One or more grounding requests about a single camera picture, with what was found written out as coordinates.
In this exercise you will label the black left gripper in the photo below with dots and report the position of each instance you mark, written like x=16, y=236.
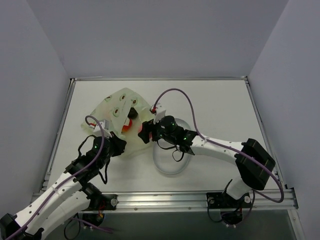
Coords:
x=119, y=144

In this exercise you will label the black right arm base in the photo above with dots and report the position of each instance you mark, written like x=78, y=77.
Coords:
x=231, y=211

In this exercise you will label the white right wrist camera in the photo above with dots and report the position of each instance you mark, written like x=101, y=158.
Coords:
x=159, y=113

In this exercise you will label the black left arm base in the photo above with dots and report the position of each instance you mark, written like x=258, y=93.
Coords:
x=99, y=204

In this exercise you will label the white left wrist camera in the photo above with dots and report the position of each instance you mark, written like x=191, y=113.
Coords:
x=102, y=129

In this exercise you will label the red yellow fake pear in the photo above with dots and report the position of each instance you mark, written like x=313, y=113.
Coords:
x=127, y=125

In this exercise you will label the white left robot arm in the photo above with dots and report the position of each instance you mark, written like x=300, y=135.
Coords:
x=76, y=177

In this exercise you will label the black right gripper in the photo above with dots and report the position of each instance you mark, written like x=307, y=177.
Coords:
x=145, y=130

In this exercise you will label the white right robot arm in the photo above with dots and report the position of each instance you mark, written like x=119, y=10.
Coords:
x=255, y=165

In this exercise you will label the aluminium front rail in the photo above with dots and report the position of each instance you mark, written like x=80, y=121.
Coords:
x=161, y=201

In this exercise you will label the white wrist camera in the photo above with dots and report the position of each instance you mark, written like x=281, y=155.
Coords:
x=159, y=113
x=102, y=129

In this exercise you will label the white oval plate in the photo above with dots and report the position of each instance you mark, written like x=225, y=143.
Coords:
x=166, y=155

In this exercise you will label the green avocado-print plastic bag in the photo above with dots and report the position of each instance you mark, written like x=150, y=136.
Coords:
x=119, y=106

